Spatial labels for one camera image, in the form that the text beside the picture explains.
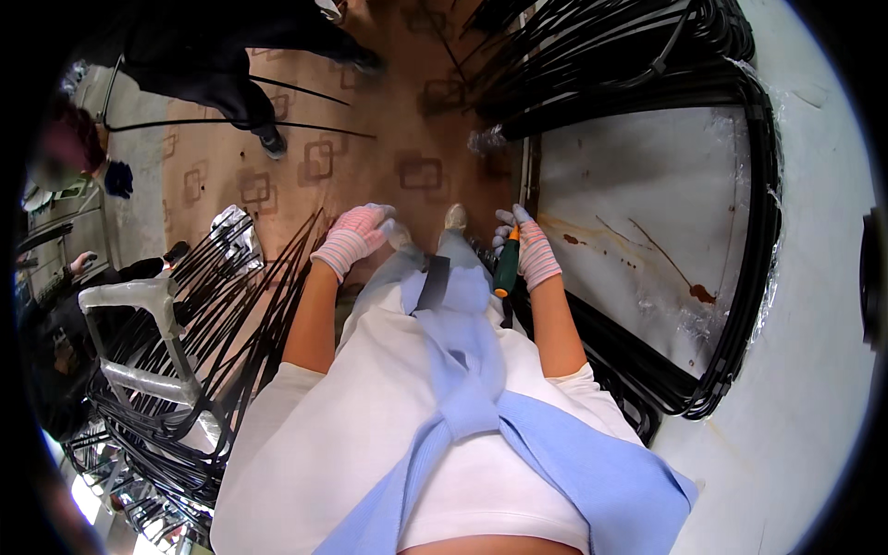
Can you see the white rusty metal panel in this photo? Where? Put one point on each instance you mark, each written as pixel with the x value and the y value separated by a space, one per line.
pixel 638 222

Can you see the stack of black metal frames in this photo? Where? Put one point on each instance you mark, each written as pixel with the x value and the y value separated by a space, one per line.
pixel 624 69

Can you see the person's right fingers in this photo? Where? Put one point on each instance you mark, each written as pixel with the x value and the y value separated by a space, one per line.
pixel 503 227

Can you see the person's left hand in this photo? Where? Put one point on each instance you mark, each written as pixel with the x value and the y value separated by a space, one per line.
pixel 352 238

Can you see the long black metal rod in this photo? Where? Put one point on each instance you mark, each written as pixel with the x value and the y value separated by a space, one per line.
pixel 298 90
pixel 208 123

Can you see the person's left fingers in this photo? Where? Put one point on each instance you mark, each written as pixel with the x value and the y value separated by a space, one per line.
pixel 378 216

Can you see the plastic wrapped metal frame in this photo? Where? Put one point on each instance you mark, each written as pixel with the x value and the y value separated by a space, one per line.
pixel 139 293

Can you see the person's legs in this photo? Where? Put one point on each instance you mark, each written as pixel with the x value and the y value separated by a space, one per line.
pixel 452 251

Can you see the metal shelf rack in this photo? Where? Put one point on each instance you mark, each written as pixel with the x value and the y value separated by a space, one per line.
pixel 59 222

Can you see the white crumpled cloth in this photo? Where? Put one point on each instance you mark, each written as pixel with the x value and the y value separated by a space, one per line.
pixel 237 232

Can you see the person's right hand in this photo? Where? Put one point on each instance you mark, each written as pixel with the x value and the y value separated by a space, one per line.
pixel 535 251

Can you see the person's body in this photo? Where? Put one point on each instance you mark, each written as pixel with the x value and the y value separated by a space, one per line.
pixel 388 430

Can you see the green and orange screwdriver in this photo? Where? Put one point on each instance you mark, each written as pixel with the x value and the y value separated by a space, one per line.
pixel 506 267

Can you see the pile of black metal rods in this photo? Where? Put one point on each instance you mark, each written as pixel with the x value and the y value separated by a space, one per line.
pixel 229 326

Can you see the crumpled clear plastic wrap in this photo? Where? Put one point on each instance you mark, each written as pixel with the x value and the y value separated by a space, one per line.
pixel 487 140

